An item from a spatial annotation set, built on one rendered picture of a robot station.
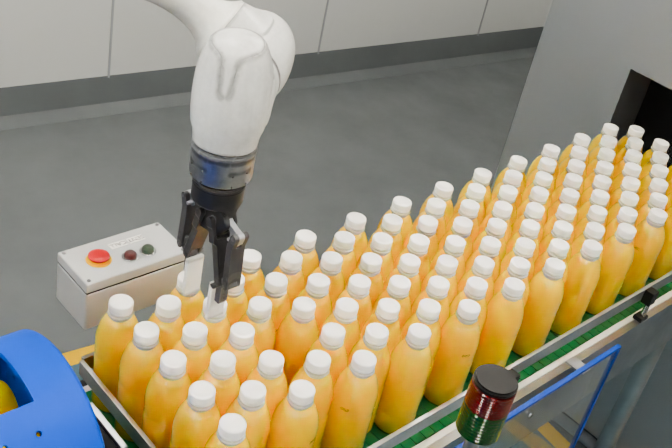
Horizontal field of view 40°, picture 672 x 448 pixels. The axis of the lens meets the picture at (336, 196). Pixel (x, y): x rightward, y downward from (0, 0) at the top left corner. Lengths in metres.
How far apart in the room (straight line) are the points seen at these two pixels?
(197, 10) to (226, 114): 0.20
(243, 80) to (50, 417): 0.48
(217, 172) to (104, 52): 3.04
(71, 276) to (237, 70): 0.58
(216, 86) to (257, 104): 0.06
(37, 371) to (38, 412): 0.06
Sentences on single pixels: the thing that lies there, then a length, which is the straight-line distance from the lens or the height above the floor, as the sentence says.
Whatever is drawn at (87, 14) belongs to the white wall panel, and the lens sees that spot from 4.16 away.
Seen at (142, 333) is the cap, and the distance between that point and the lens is 1.47.
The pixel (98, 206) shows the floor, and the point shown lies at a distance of 3.70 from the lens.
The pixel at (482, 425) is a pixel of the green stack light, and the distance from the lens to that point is 1.33.
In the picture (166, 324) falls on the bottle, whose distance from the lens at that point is 1.53.
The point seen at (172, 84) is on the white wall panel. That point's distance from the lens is 4.47.
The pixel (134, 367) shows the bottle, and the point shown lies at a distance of 1.49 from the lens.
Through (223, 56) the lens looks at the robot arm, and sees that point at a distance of 1.19.
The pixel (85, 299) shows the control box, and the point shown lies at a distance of 1.60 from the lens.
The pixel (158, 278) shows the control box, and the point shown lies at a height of 1.06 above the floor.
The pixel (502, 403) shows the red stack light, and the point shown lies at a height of 1.24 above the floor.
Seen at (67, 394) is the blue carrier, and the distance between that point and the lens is 1.23.
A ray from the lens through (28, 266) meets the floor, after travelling 3.39.
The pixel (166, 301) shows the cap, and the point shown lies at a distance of 1.53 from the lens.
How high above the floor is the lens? 2.10
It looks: 32 degrees down
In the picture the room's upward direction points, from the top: 13 degrees clockwise
